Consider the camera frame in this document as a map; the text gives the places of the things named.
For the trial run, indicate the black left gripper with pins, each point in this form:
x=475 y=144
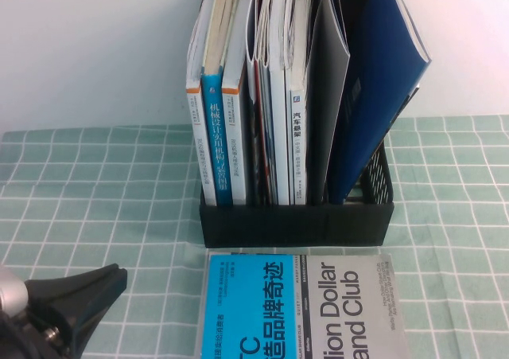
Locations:
x=40 y=339

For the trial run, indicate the cyan DTC book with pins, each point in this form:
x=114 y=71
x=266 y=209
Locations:
x=258 y=315

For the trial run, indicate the black plastic book holder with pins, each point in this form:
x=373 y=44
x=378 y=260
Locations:
x=270 y=225

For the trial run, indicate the white book orange band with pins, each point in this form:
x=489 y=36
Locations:
x=199 y=136
x=234 y=144

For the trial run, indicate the blue spine mechanism book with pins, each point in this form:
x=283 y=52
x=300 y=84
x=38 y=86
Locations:
x=216 y=136

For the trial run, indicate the white thin book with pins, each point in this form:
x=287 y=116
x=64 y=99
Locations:
x=280 y=136

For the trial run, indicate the white car suspension book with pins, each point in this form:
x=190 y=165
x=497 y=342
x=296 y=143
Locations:
x=297 y=136

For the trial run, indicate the grey-blue thin magazine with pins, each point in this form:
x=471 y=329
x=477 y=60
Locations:
x=271 y=156

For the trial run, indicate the red-edged thin magazine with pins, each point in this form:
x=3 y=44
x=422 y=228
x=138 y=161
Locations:
x=258 y=136

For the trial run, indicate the dark grey magazine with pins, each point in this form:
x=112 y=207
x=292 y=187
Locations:
x=328 y=116

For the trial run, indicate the blue cover magazine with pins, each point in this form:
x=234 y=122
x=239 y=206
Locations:
x=370 y=96

